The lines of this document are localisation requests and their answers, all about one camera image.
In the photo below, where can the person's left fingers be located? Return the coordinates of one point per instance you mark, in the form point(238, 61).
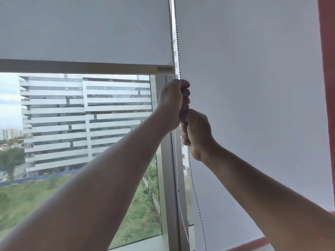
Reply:
point(185, 95)

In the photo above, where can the person's right forearm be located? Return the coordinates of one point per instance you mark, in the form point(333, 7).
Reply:
point(261, 203)

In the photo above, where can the white striped office building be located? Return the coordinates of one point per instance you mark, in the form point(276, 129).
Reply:
point(60, 122)

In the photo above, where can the white roller blind with rail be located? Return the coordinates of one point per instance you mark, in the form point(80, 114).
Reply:
point(83, 31)

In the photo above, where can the person's right hand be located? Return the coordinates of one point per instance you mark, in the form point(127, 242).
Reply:
point(199, 133)

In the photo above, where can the blue construction fence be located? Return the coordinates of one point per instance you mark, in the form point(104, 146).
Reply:
point(28, 180)

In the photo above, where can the glass window pane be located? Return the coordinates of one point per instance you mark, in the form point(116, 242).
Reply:
point(52, 143)

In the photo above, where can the person's left hand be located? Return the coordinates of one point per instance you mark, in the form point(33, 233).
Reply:
point(168, 104)

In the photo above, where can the wide white roller blind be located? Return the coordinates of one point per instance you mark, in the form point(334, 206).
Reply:
point(251, 88)

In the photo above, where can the person's right fingers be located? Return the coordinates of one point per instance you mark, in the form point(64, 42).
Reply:
point(184, 134)

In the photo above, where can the person's left forearm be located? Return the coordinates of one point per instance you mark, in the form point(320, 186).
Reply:
point(86, 196)

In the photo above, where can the white aluminium window frame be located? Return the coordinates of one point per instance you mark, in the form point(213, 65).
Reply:
point(167, 185)

